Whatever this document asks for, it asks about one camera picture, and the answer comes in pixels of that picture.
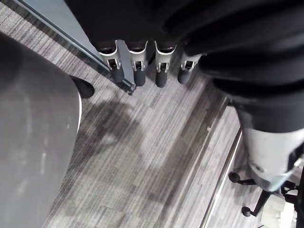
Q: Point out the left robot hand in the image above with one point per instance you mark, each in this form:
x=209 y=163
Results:
x=213 y=35

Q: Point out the grey metal shelf unit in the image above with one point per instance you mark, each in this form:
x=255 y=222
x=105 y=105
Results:
x=64 y=23

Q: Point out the left robot foot dark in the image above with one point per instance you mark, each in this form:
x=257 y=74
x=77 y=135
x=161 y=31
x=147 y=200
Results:
x=84 y=89

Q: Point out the black office chair base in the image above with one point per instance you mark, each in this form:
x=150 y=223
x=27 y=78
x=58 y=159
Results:
x=262 y=202

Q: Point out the left robot leg silver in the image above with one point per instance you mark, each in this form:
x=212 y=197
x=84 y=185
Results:
x=28 y=142

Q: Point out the metal partition floor rail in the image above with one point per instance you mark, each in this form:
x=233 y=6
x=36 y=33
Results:
x=225 y=175

